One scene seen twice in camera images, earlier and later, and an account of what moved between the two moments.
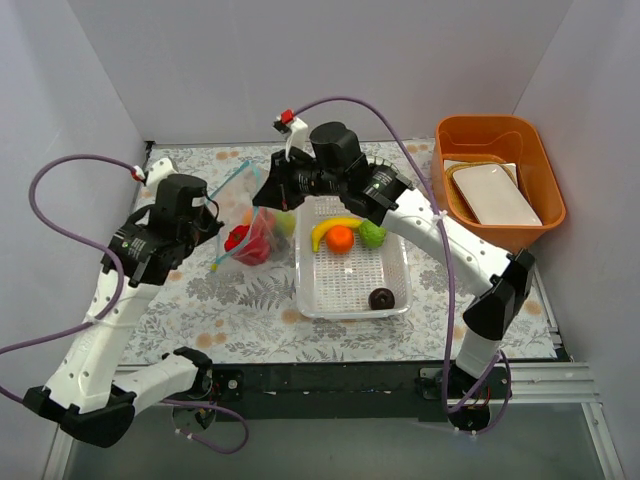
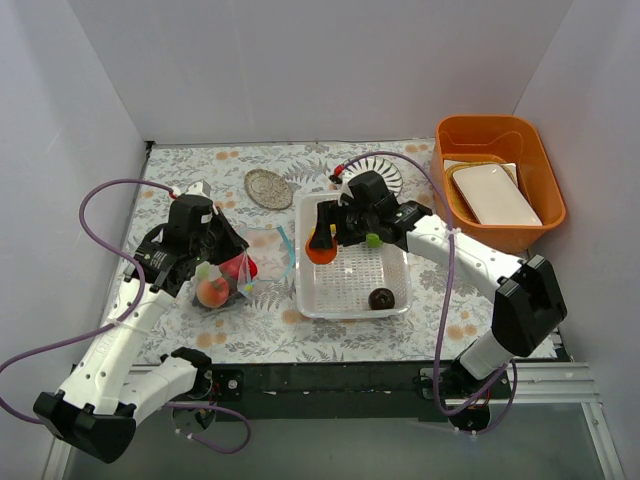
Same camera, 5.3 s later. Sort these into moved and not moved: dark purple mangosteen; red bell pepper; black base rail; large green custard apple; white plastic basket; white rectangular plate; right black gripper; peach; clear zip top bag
Moved: peach; clear zip top bag; right black gripper; red bell pepper
Not moved: large green custard apple; black base rail; dark purple mangosteen; white plastic basket; white rectangular plate
